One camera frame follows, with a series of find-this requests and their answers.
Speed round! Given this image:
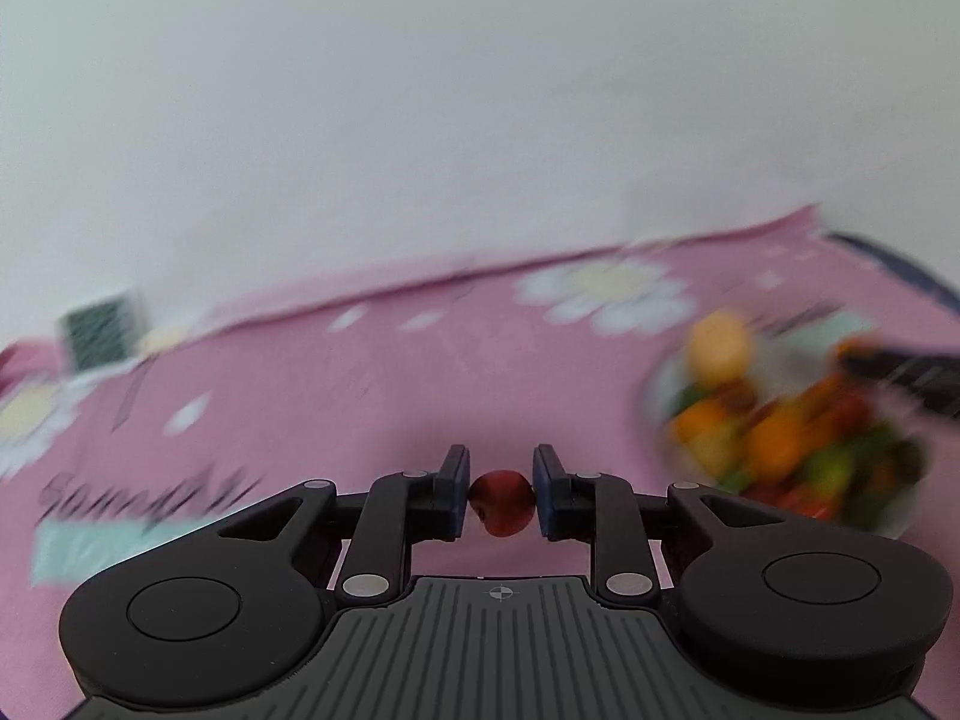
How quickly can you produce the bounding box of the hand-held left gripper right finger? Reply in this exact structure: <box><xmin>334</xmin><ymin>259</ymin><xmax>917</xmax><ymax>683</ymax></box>
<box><xmin>531</xmin><ymin>445</ymin><xmax>807</xmax><ymax>605</ymax></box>

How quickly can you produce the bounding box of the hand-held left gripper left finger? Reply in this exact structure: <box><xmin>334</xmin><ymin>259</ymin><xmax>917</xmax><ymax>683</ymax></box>
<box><xmin>195</xmin><ymin>445</ymin><xmax>472</xmax><ymax>605</ymax></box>

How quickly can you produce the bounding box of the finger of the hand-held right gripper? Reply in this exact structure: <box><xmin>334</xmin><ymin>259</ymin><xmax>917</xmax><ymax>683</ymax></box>
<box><xmin>835</xmin><ymin>341</ymin><xmax>960</xmax><ymax>383</ymax></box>
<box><xmin>877</xmin><ymin>379</ymin><xmax>960</xmax><ymax>422</ymax></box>

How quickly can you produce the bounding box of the small dark red fruit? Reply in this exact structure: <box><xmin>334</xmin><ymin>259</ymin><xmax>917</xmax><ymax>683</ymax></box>
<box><xmin>469</xmin><ymin>469</ymin><xmax>537</xmax><ymax>537</ymax></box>

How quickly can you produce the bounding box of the white blue-patterned bowl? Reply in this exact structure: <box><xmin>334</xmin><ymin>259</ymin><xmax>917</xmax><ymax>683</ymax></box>
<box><xmin>643</xmin><ymin>315</ymin><xmax>931</xmax><ymax>541</ymax></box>

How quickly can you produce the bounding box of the large pale yellow fruit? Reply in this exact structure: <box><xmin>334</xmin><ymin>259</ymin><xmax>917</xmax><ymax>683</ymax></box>
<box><xmin>686</xmin><ymin>313</ymin><xmax>755</xmax><ymax>385</ymax></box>

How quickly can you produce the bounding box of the dark blue fabric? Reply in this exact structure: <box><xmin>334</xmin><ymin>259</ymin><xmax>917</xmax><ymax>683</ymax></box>
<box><xmin>823</xmin><ymin>231</ymin><xmax>960</xmax><ymax>301</ymax></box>

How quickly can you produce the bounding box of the pink floral bed sheet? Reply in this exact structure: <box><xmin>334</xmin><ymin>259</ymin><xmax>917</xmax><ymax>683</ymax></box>
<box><xmin>0</xmin><ymin>204</ymin><xmax>960</xmax><ymax>616</ymax></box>

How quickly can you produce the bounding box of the white digital clock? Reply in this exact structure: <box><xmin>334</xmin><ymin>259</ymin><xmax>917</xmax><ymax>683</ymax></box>
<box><xmin>58</xmin><ymin>289</ymin><xmax>151</xmax><ymax>374</ymax></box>

